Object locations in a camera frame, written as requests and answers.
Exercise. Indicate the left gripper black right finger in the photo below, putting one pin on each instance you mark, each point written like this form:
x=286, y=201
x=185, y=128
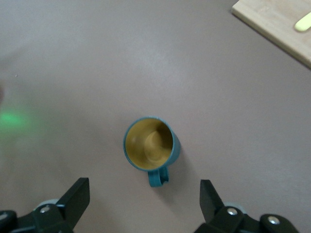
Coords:
x=210, y=201

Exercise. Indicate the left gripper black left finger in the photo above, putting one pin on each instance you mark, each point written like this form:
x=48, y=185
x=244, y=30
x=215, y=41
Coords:
x=75, y=204

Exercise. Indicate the teal cup with yellow inside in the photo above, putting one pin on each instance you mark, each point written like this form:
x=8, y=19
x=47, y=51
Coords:
x=150, y=143

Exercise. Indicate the wooden cutting board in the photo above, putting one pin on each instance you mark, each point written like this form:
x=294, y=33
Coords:
x=267, y=19

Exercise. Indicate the yellow plastic fork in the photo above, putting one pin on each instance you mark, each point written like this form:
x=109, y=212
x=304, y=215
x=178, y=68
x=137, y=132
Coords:
x=303, y=24

